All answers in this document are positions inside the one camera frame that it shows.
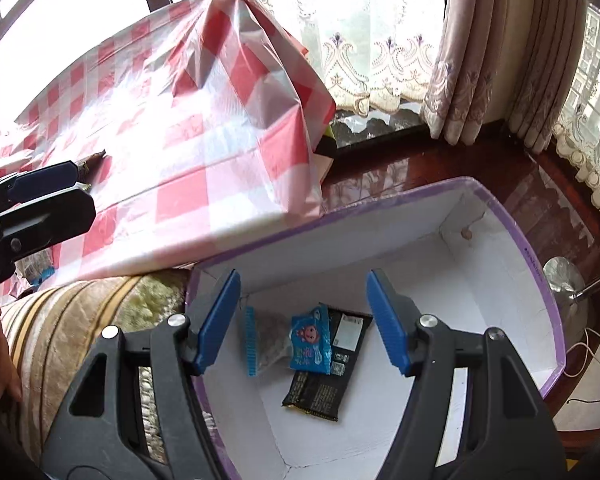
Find sunflower seed bag blue trim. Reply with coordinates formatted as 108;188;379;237
242;306;292;377

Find black snack packet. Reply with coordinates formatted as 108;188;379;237
282;304;373;422

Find small blue pig packet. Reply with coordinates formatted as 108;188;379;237
289;304;332;375

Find pink snack packet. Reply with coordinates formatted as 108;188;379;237
76;150;106;183

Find striped towel sofa cover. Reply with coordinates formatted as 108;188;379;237
1;269;192;463

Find silver lamp base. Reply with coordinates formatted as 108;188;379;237
543;257;600;308

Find red white checkered tablecloth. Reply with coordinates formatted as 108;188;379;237
0;0;335;286

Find white purple-trimmed storage box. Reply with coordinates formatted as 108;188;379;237
193;178;565;479

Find white lace curtain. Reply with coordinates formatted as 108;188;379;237
260;0;444;117

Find pink curtain right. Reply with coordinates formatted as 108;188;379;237
420;0;588;153

